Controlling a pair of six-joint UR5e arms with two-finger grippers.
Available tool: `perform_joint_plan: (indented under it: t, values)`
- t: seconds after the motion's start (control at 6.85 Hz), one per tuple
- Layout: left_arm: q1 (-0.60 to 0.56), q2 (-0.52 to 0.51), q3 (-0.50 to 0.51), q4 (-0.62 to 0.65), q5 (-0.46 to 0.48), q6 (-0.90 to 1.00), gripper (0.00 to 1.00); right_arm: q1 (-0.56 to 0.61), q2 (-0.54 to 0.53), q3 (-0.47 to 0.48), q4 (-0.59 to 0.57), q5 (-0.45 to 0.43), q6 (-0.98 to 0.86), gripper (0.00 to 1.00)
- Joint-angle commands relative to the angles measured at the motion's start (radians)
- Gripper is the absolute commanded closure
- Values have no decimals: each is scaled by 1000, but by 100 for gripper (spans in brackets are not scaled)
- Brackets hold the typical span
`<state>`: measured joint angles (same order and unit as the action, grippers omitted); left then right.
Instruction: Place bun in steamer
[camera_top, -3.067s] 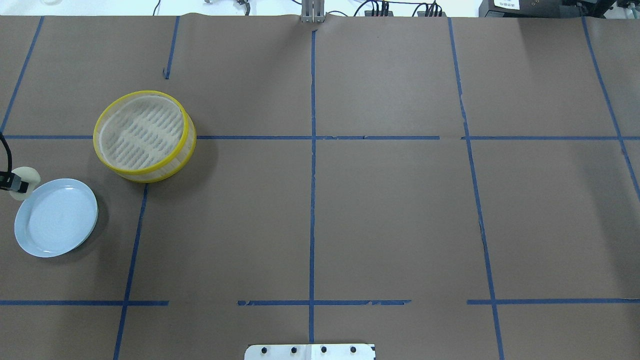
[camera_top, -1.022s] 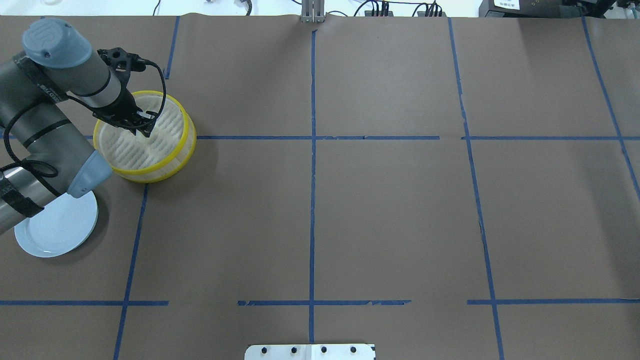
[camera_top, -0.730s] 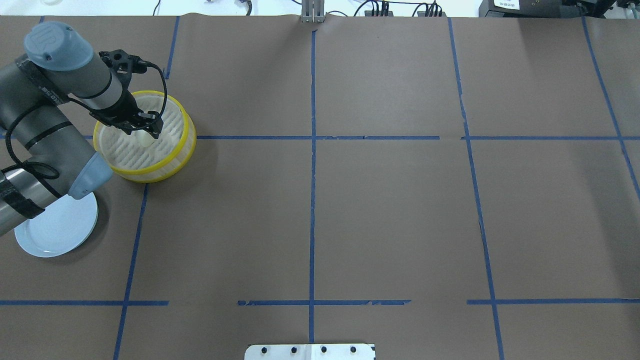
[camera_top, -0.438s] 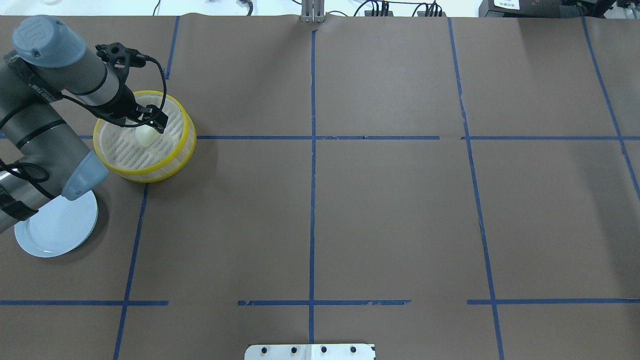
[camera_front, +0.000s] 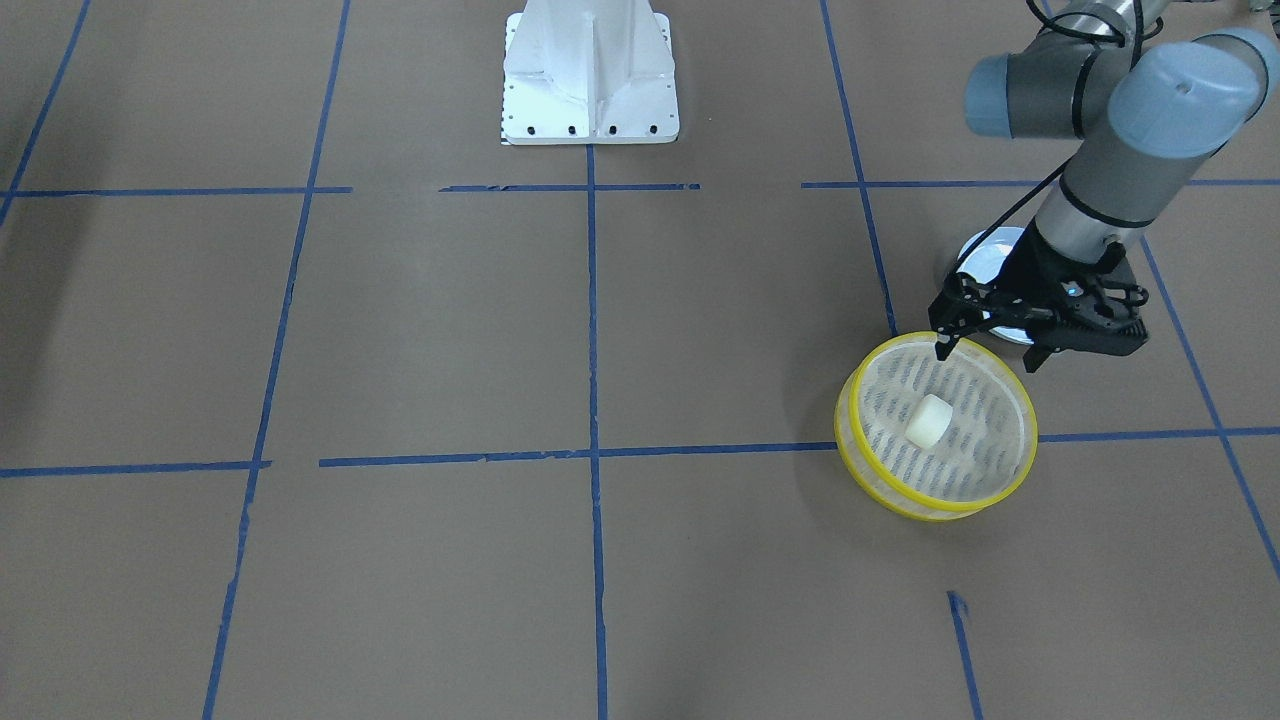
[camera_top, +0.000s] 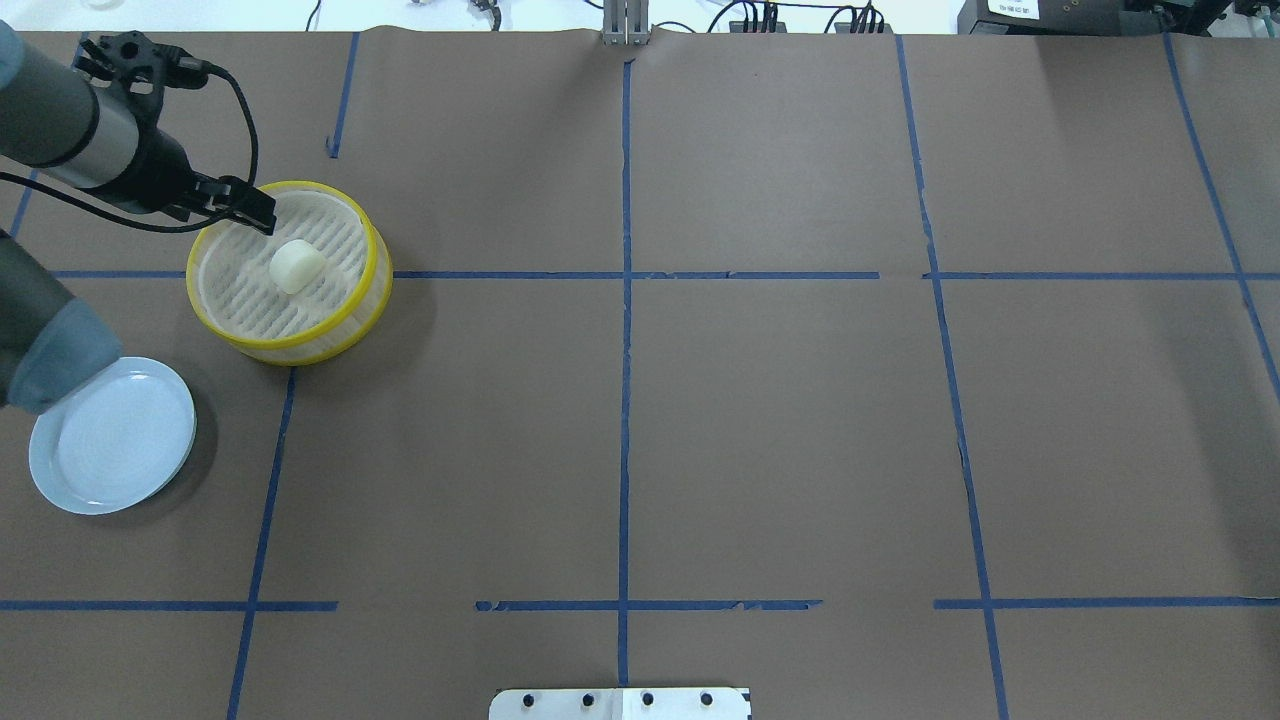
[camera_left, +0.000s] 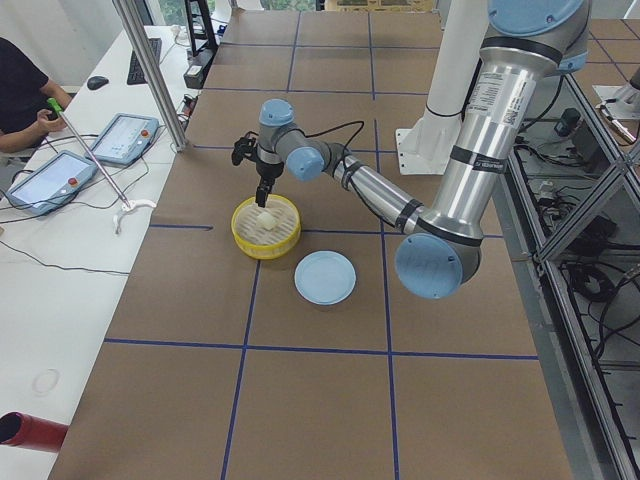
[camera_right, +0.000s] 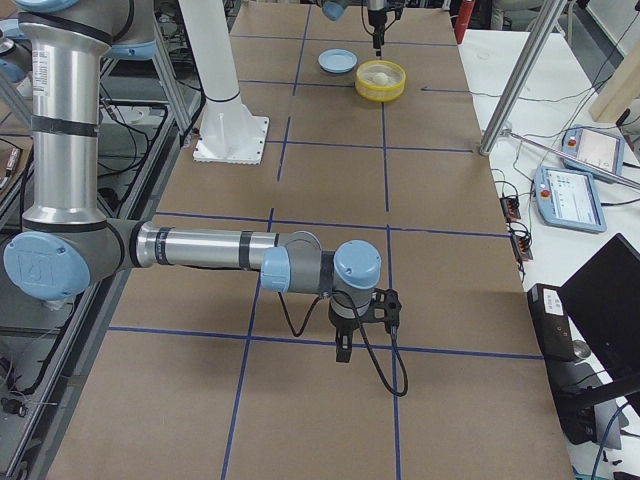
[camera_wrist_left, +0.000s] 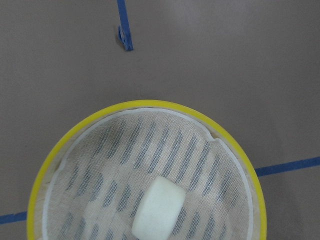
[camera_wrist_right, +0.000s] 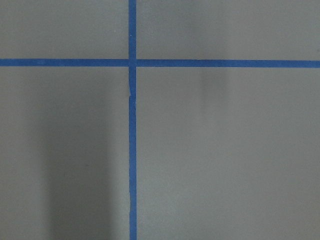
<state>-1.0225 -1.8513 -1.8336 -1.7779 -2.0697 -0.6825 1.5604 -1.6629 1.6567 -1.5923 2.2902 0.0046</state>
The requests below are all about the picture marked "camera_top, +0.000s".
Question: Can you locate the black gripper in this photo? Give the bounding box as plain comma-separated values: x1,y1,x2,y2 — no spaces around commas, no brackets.
100,118,278,236

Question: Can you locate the white steamed bun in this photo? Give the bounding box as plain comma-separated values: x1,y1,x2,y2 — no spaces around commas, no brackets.
268,238,326,296

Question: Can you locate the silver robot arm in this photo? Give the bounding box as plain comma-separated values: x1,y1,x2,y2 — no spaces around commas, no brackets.
1,26,276,416

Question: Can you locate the yellow rimmed bamboo steamer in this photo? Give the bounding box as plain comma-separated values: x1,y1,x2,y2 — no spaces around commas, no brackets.
186,179,393,366

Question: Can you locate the light blue round plate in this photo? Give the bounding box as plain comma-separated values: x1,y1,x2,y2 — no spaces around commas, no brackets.
28,357,197,516

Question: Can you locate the black box with label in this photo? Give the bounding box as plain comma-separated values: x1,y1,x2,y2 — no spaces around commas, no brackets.
956,1,1126,37

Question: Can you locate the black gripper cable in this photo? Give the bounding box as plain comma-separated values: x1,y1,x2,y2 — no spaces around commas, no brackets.
0,61,261,234

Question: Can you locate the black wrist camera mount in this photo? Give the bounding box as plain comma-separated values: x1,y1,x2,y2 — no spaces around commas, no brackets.
73,31,212,102

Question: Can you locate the aluminium frame post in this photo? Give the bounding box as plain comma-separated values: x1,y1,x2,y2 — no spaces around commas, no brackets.
595,0,652,46

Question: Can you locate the white camera mast base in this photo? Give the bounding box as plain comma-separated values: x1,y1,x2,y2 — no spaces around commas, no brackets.
488,687,753,719

